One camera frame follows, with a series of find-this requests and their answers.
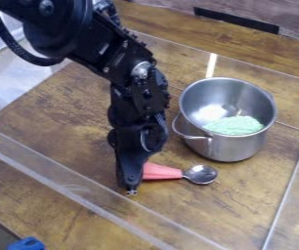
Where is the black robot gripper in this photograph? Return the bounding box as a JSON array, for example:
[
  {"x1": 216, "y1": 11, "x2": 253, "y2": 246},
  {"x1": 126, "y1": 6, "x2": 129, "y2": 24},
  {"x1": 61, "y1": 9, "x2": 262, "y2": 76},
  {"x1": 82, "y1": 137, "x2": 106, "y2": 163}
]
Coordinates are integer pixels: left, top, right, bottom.
[{"x1": 105, "y1": 87, "x2": 170, "y2": 196}]

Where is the pink handled metal spoon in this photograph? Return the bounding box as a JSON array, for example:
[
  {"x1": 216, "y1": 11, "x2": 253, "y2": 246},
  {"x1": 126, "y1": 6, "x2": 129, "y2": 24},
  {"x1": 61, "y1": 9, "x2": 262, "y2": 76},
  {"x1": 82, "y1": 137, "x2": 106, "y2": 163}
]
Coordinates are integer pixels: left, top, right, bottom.
[{"x1": 143, "y1": 163, "x2": 217, "y2": 185}]

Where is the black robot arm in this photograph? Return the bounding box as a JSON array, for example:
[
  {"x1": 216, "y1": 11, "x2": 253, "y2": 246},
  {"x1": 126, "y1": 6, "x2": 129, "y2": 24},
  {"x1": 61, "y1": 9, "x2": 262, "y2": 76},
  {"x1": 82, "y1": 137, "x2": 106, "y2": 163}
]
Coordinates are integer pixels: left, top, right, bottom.
[{"x1": 0, "y1": 0, "x2": 170, "y2": 194}]

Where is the green food lump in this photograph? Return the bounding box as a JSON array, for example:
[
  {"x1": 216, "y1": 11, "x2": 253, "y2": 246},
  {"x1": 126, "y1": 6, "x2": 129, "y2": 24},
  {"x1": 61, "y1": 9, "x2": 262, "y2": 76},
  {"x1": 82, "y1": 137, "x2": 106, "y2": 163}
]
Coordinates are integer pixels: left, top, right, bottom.
[{"x1": 204, "y1": 116, "x2": 265, "y2": 136}]

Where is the stainless steel pot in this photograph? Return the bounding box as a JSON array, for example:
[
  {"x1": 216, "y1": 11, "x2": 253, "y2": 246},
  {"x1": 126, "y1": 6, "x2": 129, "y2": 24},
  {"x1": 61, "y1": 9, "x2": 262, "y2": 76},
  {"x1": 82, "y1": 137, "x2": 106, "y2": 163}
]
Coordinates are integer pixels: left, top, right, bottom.
[{"x1": 171, "y1": 77, "x2": 276, "y2": 162}]

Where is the blue object at corner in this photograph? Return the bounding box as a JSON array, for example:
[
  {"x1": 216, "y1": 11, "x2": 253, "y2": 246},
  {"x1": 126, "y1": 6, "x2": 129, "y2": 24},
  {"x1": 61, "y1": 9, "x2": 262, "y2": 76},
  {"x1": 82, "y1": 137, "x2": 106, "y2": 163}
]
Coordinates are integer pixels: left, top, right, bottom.
[{"x1": 6, "y1": 236, "x2": 45, "y2": 250}]

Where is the black strip on table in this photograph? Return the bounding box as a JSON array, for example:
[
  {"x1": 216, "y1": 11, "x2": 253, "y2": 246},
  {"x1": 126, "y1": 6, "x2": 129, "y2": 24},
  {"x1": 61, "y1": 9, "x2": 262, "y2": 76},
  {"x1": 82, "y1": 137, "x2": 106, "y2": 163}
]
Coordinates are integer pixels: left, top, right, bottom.
[{"x1": 193, "y1": 7, "x2": 280, "y2": 34}]

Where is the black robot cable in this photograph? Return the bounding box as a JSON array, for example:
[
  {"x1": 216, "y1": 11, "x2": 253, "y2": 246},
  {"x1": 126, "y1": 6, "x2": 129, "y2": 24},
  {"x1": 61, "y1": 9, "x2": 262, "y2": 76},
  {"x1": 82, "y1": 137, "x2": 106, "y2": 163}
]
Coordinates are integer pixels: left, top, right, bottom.
[{"x1": 0, "y1": 6, "x2": 70, "y2": 67}]

